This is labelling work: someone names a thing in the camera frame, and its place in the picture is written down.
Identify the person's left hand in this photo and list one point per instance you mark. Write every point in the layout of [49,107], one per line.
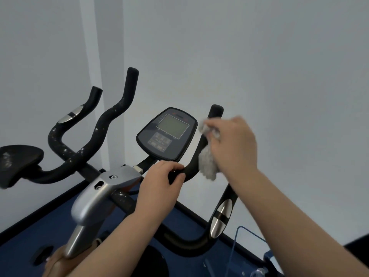
[157,193]

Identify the person's right hand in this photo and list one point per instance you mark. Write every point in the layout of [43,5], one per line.
[236,150]

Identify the grey cleaning cloth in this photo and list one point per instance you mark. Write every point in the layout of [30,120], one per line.
[207,164]

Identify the person's right forearm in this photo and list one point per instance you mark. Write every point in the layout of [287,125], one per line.
[294,227]

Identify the person's left forearm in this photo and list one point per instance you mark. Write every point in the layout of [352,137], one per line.
[121,248]

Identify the clear blue acrylic side table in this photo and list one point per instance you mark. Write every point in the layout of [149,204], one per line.
[271,256]

